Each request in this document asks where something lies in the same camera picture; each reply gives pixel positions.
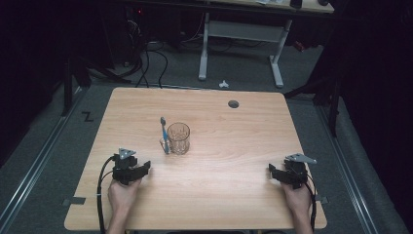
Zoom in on person's right hand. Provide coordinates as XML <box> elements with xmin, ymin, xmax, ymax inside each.
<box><xmin>280</xmin><ymin>181</ymin><xmax>315</xmax><ymax>219</ymax></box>

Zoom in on dark computer tower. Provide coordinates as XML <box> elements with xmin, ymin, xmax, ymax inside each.
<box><xmin>123</xmin><ymin>5</ymin><xmax>149</xmax><ymax>64</ymax></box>

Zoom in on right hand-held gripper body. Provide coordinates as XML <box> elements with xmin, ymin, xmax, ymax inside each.
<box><xmin>282</xmin><ymin>153</ymin><xmax>318</xmax><ymax>190</ymax></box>

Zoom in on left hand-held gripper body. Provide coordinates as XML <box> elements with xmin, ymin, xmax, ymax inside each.
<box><xmin>111</xmin><ymin>147</ymin><xmax>141</xmax><ymax>187</ymax></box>

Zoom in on metal floor rail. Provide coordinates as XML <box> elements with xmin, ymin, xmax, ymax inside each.
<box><xmin>0</xmin><ymin>86</ymin><xmax>86</xmax><ymax>228</ymax></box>
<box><xmin>315</xmin><ymin>104</ymin><xmax>380</xmax><ymax>234</ymax></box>

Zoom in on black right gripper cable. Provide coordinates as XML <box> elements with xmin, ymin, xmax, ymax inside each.
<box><xmin>304</xmin><ymin>174</ymin><xmax>319</xmax><ymax>232</ymax></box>

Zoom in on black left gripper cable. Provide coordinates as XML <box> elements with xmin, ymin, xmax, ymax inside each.
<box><xmin>95</xmin><ymin>155</ymin><xmax>117</xmax><ymax>234</ymax></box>

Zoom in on black floor cables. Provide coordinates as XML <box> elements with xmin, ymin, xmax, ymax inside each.
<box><xmin>133</xmin><ymin>40</ymin><xmax>169</xmax><ymax>90</ymax></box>

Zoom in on blue toothbrush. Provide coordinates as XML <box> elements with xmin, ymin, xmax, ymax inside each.
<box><xmin>159</xmin><ymin>116</ymin><xmax>171</xmax><ymax>155</ymax></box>

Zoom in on black metal stand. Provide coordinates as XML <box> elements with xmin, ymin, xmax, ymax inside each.
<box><xmin>60</xmin><ymin>57</ymin><xmax>132</xmax><ymax>117</ymax></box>
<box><xmin>283</xmin><ymin>72</ymin><xmax>344</xmax><ymax>138</ymax></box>

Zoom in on person's left hand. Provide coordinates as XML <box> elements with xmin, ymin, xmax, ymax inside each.
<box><xmin>107</xmin><ymin>177</ymin><xmax>143</xmax><ymax>218</ymax></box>

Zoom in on clear glass mug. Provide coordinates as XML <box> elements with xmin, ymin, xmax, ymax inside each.
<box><xmin>159</xmin><ymin>122</ymin><xmax>192</xmax><ymax>156</ymax></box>

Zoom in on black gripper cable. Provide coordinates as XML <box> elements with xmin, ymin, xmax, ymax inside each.
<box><xmin>95</xmin><ymin>155</ymin><xmax>117</xmax><ymax>234</ymax></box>
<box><xmin>304</xmin><ymin>174</ymin><xmax>319</xmax><ymax>232</ymax></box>

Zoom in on white-legged wooden desk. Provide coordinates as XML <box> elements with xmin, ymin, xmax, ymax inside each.
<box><xmin>198</xmin><ymin>0</ymin><xmax>335</xmax><ymax>90</ymax></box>

